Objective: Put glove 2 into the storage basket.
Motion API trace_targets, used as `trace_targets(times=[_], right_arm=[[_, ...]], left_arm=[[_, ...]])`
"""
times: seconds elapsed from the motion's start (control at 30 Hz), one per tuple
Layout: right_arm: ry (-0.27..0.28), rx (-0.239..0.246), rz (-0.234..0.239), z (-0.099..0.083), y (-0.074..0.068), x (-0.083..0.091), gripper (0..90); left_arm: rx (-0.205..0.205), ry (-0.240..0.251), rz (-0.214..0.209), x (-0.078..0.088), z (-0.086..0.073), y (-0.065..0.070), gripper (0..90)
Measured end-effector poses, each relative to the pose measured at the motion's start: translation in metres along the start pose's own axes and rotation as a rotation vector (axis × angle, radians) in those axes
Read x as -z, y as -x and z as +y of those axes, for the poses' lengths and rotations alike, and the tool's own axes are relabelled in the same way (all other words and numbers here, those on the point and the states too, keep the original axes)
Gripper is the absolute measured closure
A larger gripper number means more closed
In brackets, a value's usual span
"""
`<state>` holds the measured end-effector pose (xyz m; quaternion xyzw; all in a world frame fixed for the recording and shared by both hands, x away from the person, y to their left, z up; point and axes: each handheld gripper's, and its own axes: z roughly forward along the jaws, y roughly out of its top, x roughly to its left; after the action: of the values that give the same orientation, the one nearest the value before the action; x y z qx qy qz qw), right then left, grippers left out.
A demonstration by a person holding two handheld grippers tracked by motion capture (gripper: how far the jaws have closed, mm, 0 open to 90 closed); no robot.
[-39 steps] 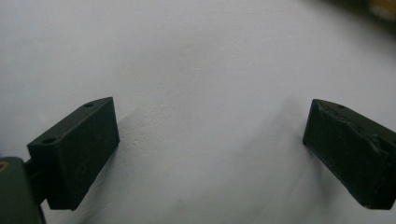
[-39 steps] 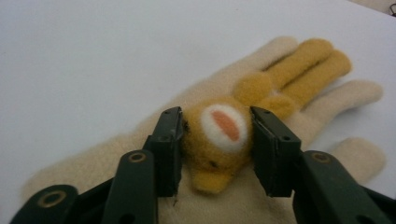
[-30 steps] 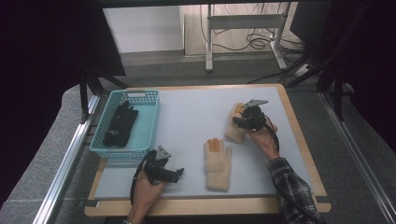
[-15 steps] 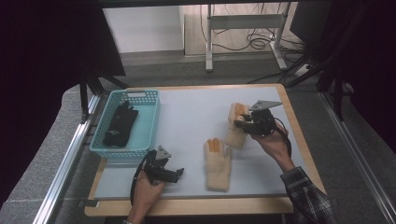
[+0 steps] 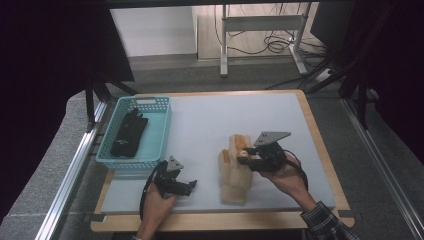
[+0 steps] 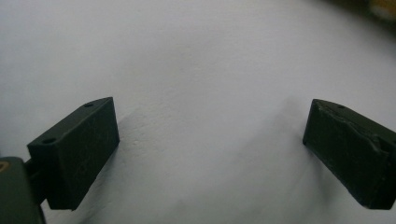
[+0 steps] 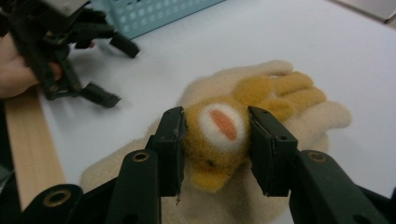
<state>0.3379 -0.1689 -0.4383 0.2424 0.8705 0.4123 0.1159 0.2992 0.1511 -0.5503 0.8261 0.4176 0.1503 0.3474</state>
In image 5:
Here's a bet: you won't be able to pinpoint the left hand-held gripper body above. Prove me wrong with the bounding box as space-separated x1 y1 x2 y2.
153 155 185 198

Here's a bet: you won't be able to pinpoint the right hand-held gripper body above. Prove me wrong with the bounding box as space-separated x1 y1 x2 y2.
249 131 292 173

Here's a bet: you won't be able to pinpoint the teal plastic basket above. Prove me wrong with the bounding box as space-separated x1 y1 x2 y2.
95 95 173 172

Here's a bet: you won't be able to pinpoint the black glove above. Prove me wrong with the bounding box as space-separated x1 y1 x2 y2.
109 107 150 159

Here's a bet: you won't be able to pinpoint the person's left hand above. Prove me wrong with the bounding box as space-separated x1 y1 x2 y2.
142 182 178 223

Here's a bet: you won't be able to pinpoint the person's right hand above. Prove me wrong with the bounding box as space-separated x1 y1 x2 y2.
259 153 310 205

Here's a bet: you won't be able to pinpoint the wooden table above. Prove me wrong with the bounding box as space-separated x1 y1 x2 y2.
90 88 356 234

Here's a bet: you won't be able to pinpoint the white table mat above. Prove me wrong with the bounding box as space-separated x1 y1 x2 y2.
99 92 336 215

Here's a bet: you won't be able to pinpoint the white power strip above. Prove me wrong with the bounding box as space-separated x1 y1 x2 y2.
312 67 335 83

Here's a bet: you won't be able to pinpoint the black tripod stand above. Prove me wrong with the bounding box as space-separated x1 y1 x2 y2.
305 0 403 132
84 71 138 132

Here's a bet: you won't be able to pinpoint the white panel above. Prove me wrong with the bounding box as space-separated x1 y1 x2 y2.
109 6 198 58

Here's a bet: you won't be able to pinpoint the dark curtain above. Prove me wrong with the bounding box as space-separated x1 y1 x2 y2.
0 0 136 223
309 0 424 166

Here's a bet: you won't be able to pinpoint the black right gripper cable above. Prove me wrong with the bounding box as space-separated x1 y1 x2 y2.
282 149 310 193

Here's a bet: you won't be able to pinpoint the aluminium rail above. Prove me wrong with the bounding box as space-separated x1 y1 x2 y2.
339 97 424 240
34 99 108 240

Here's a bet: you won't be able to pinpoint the black floor cables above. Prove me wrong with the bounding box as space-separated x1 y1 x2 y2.
213 3 329 59

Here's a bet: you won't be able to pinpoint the white metal desk frame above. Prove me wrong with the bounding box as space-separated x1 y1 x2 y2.
219 3 310 78

